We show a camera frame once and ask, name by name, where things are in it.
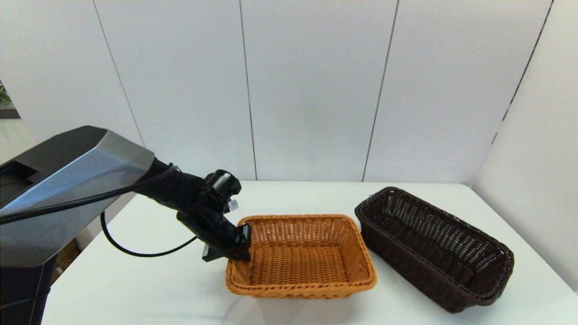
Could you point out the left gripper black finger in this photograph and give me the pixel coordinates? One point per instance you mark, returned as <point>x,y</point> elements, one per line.
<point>246,241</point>
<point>210,255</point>

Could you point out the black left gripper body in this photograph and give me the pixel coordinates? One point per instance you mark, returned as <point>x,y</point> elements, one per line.
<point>212,225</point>

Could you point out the orange wicker basket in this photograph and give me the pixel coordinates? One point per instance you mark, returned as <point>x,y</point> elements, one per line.
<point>298,266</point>

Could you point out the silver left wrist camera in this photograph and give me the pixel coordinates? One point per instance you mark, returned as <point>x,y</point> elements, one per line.
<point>233,205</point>

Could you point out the dark brown wicker basket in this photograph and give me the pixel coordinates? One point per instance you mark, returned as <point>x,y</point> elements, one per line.
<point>429,253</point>

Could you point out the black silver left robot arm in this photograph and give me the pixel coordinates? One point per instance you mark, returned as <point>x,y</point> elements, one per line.
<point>81,158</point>

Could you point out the green plant on dark ledge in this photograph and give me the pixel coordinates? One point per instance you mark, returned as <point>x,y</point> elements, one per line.
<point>6,99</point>

